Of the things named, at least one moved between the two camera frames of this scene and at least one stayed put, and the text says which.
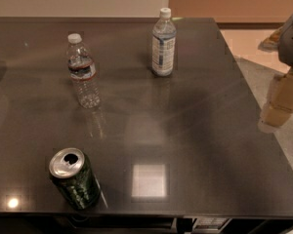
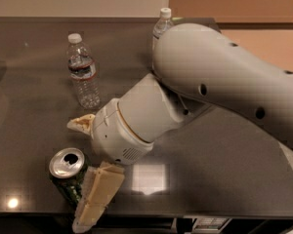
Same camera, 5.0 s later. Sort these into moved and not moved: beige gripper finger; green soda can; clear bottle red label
Moved: beige gripper finger
Not moved: clear bottle red label; green soda can
